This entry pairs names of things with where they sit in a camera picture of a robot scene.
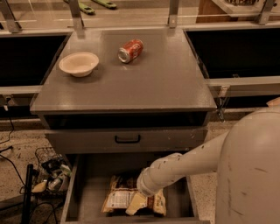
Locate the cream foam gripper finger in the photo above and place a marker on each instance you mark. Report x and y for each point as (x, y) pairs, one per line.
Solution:
(138, 201)

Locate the brown chip bag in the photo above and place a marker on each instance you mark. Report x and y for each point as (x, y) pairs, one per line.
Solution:
(122, 188)

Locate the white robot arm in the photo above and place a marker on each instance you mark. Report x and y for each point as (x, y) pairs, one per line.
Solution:
(247, 162)

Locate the open grey middle drawer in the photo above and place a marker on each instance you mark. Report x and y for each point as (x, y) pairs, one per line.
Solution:
(89, 186)

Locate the closed grey top drawer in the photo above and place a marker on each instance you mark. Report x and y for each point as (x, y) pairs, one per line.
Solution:
(82, 141)

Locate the grey drawer cabinet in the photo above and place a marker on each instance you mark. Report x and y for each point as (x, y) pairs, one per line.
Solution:
(162, 88)

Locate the black stand pole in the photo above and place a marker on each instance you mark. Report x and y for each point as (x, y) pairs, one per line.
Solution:
(27, 195)

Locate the white paper bowl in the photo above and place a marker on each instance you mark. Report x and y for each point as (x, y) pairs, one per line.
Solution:
(79, 64)

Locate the red soda can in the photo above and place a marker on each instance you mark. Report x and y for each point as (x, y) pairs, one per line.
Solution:
(130, 50)

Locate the green tool on floor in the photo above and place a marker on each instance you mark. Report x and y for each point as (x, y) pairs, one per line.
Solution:
(84, 8)

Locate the wooden box top right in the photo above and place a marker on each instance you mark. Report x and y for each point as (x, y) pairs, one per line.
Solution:
(209, 12)

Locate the black drawer handle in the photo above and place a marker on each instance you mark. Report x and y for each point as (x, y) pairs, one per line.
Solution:
(120, 140)

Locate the wire basket with items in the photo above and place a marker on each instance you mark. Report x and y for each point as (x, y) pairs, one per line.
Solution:
(53, 173)

